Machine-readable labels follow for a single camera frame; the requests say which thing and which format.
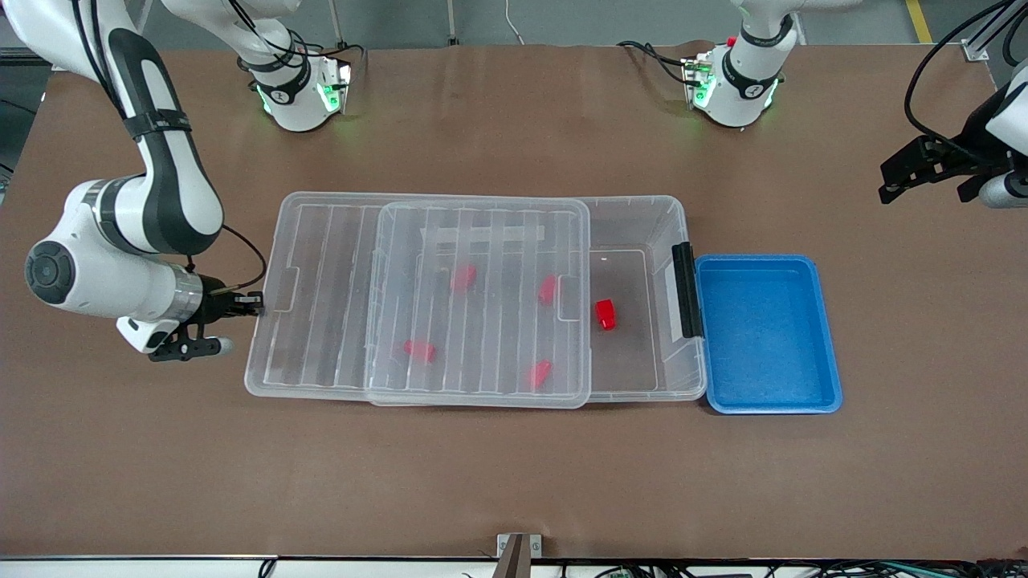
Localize clear plastic box lid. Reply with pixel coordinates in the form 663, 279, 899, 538
244, 191, 593, 409

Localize clear plastic storage box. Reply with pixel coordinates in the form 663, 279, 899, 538
365, 195, 708, 406

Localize blue plastic tray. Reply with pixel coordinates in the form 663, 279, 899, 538
694, 254, 843, 416

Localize brown table cover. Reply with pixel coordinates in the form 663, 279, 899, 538
0, 40, 1028, 560

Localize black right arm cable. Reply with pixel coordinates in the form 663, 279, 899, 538
72, 0, 302, 294

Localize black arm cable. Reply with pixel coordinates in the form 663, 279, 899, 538
72, 0, 302, 294
904, 0, 1028, 153

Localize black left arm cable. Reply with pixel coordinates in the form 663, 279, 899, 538
904, 0, 1028, 153

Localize black base cable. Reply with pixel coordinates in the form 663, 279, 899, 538
617, 40, 691, 85
297, 40, 366, 65

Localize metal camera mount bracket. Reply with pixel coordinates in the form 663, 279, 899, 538
496, 533, 542, 578

